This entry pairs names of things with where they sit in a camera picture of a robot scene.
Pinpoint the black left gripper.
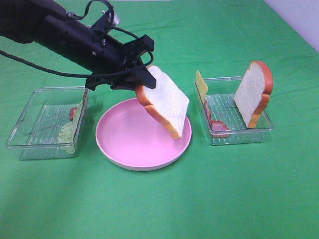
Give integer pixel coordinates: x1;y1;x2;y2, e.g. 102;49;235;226
85;31;157;91

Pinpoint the bread slice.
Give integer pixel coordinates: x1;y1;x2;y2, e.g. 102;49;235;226
234;60;274;128
136;65;189;139

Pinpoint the yellow cheese slice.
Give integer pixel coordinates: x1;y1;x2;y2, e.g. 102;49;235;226
195;70;208;104

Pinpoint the bacon strip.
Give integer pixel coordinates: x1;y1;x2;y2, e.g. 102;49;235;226
204;98;230;138
69;89;89;122

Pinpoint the green lettuce leaf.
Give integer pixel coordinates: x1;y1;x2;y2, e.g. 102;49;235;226
57;106;83;144

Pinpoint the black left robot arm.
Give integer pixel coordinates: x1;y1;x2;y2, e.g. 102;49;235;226
0;0;156;90

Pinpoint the pink round plate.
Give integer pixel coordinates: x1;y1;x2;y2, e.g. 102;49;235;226
95;98;192;171

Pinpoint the left clear plastic container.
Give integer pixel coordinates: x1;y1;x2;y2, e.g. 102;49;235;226
5;86;88;160

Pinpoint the clear plastic container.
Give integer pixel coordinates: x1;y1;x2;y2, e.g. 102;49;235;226
5;86;88;160
195;76;273;146

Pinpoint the right clear plastic container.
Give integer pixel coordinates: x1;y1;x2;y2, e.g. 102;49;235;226
195;76;273;146

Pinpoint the green tablecloth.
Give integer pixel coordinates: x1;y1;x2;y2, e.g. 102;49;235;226
0;0;319;239

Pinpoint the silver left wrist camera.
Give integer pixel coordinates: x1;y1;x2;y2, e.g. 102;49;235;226
102;7;120;28

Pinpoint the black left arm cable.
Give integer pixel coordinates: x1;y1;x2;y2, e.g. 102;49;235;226
0;0;154;78

